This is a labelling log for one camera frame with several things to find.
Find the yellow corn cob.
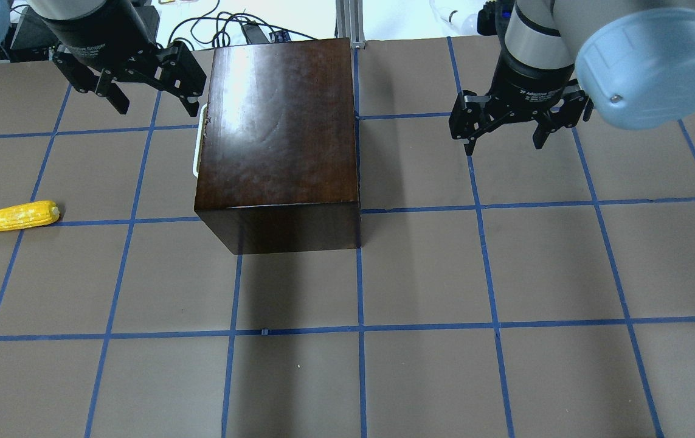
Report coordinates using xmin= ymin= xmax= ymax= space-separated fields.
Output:
xmin=0 ymin=200 xmax=61 ymax=232

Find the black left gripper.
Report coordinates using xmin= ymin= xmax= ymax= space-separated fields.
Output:
xmin=38 ymin=1 xmax=207 ymax=117

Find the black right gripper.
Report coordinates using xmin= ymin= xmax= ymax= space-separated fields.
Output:
xmin=448 ymin=48 xmax=594 ymax=157

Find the dark brown wooden cabinet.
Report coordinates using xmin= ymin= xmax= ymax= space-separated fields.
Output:
xmin=194 ymin=38 xmax=361 ymax=255

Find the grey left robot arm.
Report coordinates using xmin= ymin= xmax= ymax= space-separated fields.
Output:
xmin=0 ymin=1 xmax=207 ymax=117

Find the black power adapter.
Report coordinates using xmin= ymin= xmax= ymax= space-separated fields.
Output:
xmin=241 ymin=21 xmax=271 ymax=45

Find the aluminium frame post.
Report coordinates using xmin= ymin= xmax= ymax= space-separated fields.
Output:
xmin=335 ymin=0 xmax=366 ymax=49

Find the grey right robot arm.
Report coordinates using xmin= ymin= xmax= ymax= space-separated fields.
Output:
xmin=448 ymin=1 xmax=695 ymax=155

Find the black cables bundle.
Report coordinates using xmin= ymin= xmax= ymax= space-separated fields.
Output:
xmin=159 ymin=11 xmax=317 ymax=49

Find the light wood drawer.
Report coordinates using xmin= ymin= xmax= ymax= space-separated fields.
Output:
xmin=192 ymin=103 xmax=209 ymax=178

